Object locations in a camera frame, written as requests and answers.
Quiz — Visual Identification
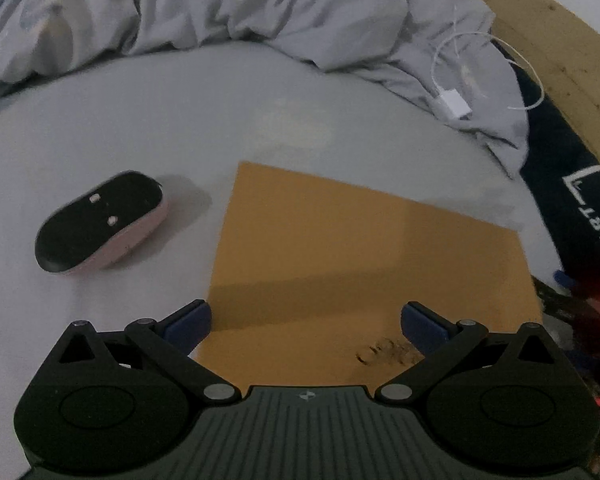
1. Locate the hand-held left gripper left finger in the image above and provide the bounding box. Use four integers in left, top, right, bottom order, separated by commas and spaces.
50, 299, 241, 406

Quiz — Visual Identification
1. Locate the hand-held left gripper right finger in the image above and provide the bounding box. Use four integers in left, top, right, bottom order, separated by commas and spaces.
375, 301, 567, 405

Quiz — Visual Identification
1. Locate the orange-brown paper sheet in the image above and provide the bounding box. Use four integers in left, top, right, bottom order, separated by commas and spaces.
187, 161, 544, 392

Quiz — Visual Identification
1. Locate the black cloth with white print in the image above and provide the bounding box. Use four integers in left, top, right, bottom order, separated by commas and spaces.
495, 40, 600, 302

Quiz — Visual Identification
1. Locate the light blue printed bedsheet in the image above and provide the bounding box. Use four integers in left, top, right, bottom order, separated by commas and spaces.
0, 40, 576, 480

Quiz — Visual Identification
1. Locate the wooden headboard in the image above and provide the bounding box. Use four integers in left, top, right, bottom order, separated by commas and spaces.
455, 0, 600, 162

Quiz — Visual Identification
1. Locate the grey-blue duvet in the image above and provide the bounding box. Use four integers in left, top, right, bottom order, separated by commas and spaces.
0, 0, 531, 177

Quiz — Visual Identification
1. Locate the white charging cable with adapter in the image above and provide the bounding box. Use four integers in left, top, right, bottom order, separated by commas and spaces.
430, 2, 546, 122

